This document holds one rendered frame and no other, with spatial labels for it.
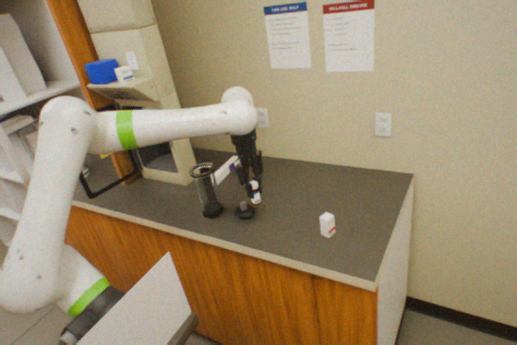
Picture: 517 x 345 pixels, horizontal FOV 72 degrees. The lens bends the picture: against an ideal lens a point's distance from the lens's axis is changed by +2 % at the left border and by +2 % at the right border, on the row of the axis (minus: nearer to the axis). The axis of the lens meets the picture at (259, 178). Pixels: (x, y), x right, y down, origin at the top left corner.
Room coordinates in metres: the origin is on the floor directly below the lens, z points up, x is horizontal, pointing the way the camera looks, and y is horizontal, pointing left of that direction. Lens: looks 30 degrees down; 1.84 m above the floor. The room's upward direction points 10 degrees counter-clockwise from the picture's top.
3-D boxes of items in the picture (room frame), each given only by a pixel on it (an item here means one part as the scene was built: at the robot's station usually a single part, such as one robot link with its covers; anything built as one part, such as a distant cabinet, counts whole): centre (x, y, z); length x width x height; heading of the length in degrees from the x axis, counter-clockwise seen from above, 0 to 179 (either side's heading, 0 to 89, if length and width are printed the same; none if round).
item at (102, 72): (1.71, 0.61, 1.56); 0.10 x 0.10 x 0.09; 55
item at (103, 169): (1.67, 0.75, 1.19); 0.30 x 0.01 x 0.40; 138
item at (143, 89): (1.66, 0.55, 1.46); 0.32 x 0.11 x 0.10; 55
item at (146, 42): (1.81, 0.44, 1.33); 0.32 x 0.25 x 0.77; 55
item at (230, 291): (1.66, 0.33, 0.45); 2.05 x 0.67 x 0.90; 55
